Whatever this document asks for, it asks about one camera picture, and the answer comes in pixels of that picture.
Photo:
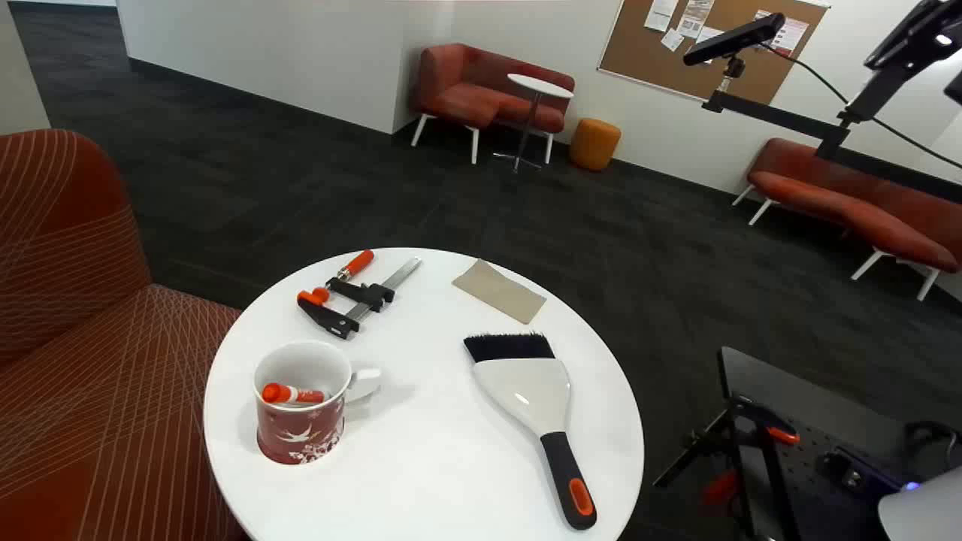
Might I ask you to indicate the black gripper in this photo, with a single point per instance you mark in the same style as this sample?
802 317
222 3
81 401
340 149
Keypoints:
917 32

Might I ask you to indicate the white pinned paper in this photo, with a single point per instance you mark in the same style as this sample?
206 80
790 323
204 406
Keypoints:
792 35
672 41
695 17
663 12

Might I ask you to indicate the red bench white legs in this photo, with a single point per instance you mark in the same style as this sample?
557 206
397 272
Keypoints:
861 216

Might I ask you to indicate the cork pin board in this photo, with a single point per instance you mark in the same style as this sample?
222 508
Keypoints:
642 55

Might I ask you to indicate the orange pouf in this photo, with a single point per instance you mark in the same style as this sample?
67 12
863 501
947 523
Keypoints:
598 144

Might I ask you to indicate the black perforated robot table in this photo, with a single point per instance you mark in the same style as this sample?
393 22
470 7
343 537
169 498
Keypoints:
844 401

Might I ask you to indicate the small white side table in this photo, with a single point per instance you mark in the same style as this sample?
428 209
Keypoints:
540 86

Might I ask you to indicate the red armchair white legs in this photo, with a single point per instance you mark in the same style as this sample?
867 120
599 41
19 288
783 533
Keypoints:
468 93

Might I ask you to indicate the orange black bar clamp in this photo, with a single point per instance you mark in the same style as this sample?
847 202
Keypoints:
347 297

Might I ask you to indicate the red mug white pattern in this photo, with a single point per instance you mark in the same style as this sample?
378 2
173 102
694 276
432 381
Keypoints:
300 431

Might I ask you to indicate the orange striped sofa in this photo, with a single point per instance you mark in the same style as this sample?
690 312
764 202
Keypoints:
78 381

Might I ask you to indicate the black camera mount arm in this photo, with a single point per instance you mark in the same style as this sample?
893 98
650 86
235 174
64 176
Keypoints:
770 113

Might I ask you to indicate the black stereo camera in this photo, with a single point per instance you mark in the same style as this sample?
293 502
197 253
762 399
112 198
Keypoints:
737 37

